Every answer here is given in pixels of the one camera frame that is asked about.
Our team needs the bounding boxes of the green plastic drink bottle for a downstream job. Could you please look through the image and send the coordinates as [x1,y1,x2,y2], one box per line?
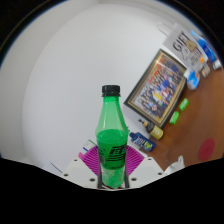
[95,84,130,189]

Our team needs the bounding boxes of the amber bottle yellow label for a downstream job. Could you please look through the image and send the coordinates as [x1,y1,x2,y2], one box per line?
[138,119,165,140]

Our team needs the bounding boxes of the small green packet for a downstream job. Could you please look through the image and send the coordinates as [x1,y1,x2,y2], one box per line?
[169,111,180,126]
[178,97,190,112]

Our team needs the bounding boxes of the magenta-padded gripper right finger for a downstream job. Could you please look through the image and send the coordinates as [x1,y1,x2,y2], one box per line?
[123,145,166,190]

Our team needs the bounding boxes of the blue detergent bottle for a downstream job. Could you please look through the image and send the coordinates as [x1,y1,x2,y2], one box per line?
[190,30,222,70]

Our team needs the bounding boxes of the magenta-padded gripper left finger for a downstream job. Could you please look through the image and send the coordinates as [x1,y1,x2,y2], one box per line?
[60,145,101,190]

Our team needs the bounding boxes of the framed group photo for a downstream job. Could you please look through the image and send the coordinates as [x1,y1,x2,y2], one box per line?
[123,49,188,130]

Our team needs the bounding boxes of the dark blue pump bottle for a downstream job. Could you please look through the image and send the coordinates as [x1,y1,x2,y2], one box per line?
[128,131,157,153]

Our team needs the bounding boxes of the flat round red coaster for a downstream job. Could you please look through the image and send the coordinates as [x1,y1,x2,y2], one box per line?
[198,138,216,162]

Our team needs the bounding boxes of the blue white tissue pack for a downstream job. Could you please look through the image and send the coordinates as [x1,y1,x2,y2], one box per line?
[184,68,201,91]

